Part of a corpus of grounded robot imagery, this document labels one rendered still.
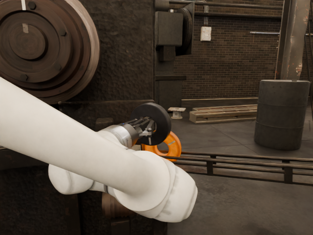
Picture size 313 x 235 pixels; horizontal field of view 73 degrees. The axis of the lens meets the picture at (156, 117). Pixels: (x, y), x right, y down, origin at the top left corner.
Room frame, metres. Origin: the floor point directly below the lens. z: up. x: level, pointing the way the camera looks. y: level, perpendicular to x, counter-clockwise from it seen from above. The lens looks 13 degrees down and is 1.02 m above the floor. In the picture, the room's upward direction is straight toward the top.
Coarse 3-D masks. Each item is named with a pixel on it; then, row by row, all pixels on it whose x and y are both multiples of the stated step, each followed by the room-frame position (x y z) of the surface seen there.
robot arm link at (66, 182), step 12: (96, 132) 0.47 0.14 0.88; (108, 132) 0.49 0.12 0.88; (120, 144) 0.44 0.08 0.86; (48, 168) 0.37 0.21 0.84; (60, 168) 0.36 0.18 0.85; (60, 180) 0.36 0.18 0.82; (72, 180) 0.35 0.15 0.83; (84, 180) 0.36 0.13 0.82; (60, 192) 0.37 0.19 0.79; (72, 192) 0.36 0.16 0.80
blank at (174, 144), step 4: (172, 132) 0.83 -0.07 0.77; (168, 136) 0.81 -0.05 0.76; (172, 136) 0.81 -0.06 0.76; (176, 136) 0.82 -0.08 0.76; (164, 140) 0.82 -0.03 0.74; (168, 140) 0.81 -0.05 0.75; (172, 140) 0.80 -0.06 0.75; (176, 140) 0.80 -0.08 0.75; (168, 144) 0.81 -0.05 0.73; (172, 144) 0.80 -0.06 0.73; (176, 144) 0.80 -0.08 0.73; (180, 144) 0.82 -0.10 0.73; (148, 148) 0.85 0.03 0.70; (152, 148) 0.84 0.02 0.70; (156, 148) 0.86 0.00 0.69; (172, 148) 0.80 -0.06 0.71; (176, 148) 0.80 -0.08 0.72; (180, 148) 0.81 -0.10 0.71; (156, 152) 0.84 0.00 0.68; (160, 152) 0.85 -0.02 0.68; (168, 152) 0.81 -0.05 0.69; (172, 152) 0.80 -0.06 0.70; (176, 152) 0.80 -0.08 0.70; (180, 152) 0.81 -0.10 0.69; (172, 160) 0.80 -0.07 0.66; (176, 160) 0.80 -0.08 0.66
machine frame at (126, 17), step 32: (96, 0) 1.05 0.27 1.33; (128, 0) 1.08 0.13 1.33; (128, 32) 1.08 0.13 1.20; (128, 64) 1.08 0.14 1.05; (96, 96) 1.05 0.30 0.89; (128, 96) 1.08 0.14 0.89; (0, 192) 0.91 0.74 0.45; (32, 192) 0.94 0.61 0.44; (96, 192) 0.99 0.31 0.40; (0, 224) 0.91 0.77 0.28; (32, 224) 0.93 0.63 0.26; (64, 224) 0.96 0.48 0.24; (96, 224) 0.99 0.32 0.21
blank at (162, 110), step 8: (144, 104) 0.73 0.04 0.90; (152, 104) 0.72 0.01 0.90; (136, 112) 0.74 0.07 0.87; (144, 112) 0.73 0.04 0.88; (152, 112) 0.72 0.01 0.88; (160, 112) 0.71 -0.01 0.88; (160, 120) 0.71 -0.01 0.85; (168, 120) 0.71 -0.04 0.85; (160, 128) 0.71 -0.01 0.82; (168, 128) 0.70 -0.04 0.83; (144, 136) 0.74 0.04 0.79; (152, 136) 0.72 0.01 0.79; (160, 136) 0.71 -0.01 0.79; (144, 144) 0.74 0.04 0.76; (152, 144) 0.73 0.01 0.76
